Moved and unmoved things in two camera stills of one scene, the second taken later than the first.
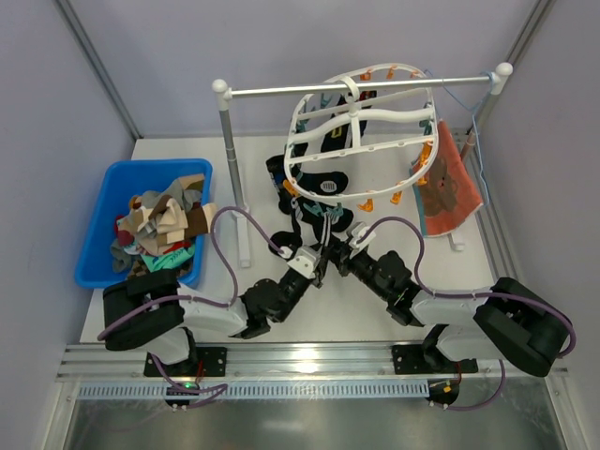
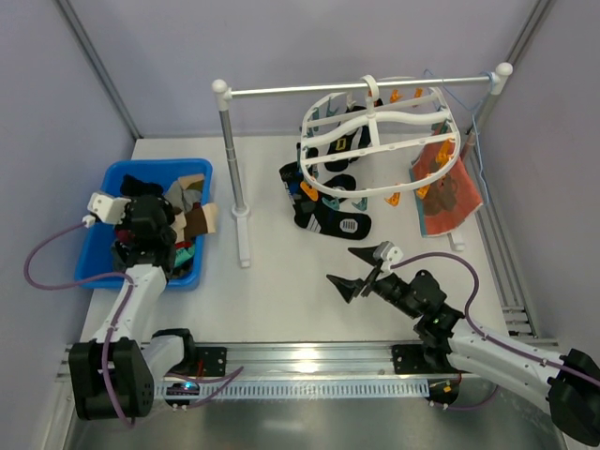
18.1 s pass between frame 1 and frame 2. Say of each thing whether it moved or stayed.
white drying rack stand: stayed
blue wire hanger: stayed
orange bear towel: stayed
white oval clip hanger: moved
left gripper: moved
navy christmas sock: moved
